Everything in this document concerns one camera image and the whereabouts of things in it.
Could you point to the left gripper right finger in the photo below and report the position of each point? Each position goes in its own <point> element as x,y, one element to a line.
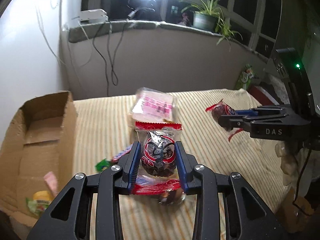
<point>225,198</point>

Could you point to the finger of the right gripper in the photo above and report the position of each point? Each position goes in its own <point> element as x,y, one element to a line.
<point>246,111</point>
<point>240,122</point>

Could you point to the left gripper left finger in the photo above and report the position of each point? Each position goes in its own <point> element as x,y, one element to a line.
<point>69,214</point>

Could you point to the red chocolate cake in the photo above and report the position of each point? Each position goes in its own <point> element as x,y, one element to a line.
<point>219,109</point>

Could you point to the round jelly cup snack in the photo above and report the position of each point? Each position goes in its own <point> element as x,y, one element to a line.
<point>39,202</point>

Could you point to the pink candy packet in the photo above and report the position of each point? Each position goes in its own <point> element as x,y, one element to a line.
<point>52,183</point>

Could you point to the green candy packet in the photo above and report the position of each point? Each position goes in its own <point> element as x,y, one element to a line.
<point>102,165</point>

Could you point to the brown snack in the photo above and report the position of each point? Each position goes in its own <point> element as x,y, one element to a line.
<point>172,197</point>

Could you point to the Snickers bar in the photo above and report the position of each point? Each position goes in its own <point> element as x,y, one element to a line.
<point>116,158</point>

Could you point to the packaged sliced bread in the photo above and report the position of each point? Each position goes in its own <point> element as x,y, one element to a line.
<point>152,106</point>

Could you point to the green snack bag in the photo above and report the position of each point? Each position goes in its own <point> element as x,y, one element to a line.
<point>245,77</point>

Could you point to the white glove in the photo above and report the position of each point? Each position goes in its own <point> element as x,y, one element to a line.
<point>292,158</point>

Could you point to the brown cardboard box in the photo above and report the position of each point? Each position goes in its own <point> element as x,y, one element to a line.
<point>40,139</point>

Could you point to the potted spider plant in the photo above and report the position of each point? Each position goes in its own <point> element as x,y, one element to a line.
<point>209,16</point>

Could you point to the white power strip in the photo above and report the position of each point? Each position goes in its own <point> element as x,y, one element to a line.
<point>93,16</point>

